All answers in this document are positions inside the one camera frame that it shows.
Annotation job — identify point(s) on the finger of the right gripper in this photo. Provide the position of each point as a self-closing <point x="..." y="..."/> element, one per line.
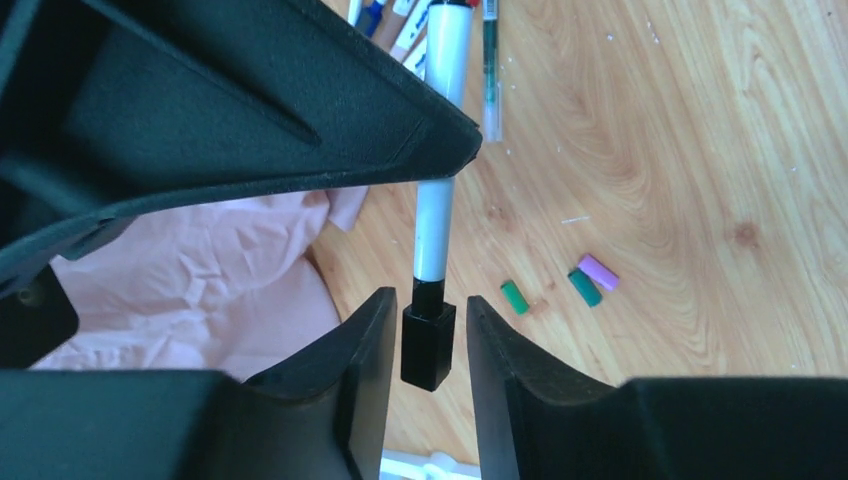
<point x="114" y="109"/>

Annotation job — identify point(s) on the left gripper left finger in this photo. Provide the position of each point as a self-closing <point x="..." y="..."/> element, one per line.
<point x="319" y="414"/>

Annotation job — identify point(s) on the dark green pen cap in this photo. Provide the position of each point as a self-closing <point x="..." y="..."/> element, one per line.
<point x="585" y="287"/>

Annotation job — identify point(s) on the grey pen lying apart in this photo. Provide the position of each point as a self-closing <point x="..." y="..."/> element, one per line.
<point x="492" y="110"/>

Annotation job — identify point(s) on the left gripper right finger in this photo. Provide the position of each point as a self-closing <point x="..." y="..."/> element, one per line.
<point x="538" y="418"/>

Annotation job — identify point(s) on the white marker black cap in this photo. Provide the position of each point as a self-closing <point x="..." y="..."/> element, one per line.
<point x="446" y="64"/>

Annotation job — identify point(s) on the right white rack foot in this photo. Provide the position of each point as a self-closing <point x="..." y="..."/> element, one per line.
<point x="438" y="465"/>

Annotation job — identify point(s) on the black pen cap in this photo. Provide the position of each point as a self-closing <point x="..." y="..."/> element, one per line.
<point x="427" y="347"/>

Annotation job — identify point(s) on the white marker blue cap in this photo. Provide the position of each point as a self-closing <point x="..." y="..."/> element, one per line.
<point x="369" y="17"/>

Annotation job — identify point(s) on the pink cloth shorts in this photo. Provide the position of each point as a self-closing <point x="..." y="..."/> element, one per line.
<point x="229" y="286"/>

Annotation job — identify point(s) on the purple pen cap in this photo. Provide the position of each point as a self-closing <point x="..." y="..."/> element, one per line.
<point x="598" y="272"/>

